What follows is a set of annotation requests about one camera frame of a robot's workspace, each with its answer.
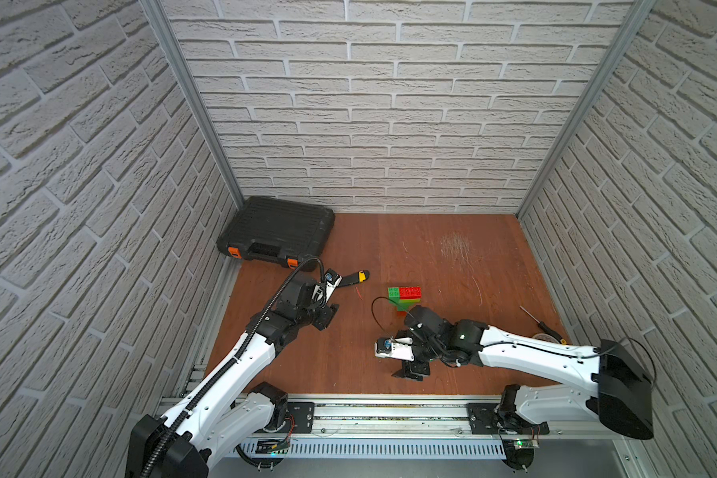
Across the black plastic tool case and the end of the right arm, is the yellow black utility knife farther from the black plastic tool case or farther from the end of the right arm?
the end of the right arm

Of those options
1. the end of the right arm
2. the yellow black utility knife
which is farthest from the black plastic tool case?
the end of the right arm

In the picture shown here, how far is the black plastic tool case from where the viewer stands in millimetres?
1013
